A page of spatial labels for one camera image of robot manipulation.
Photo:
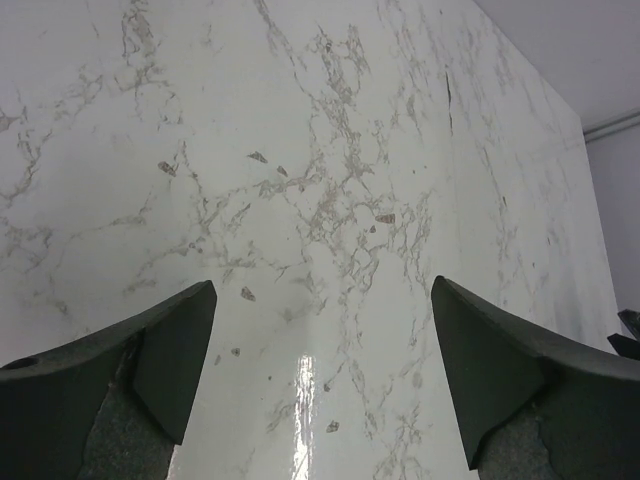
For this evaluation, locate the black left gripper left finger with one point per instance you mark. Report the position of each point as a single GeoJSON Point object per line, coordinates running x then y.
{"type": "Point", "coordinates": [113, 404]}

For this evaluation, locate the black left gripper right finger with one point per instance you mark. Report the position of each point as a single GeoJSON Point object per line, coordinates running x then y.
{"type": "Point", "coordinates": [533, 404]}

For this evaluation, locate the black right arm gripper tip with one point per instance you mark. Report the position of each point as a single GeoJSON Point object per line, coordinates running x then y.
{"type": "Point", "coordinates": [627, 330]}

